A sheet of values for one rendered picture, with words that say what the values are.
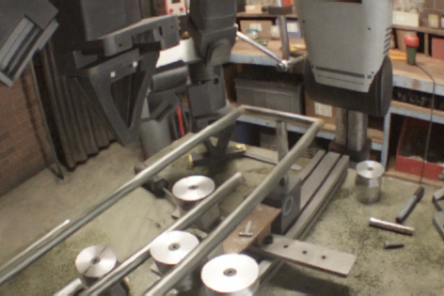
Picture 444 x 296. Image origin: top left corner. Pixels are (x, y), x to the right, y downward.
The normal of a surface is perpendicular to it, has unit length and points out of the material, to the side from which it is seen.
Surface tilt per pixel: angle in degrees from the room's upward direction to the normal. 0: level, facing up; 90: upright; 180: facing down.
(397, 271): 0
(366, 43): 92
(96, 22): 90
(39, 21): 90
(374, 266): 0
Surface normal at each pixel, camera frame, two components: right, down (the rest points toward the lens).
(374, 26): -0.10, 0.54
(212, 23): 0.36, 0.84
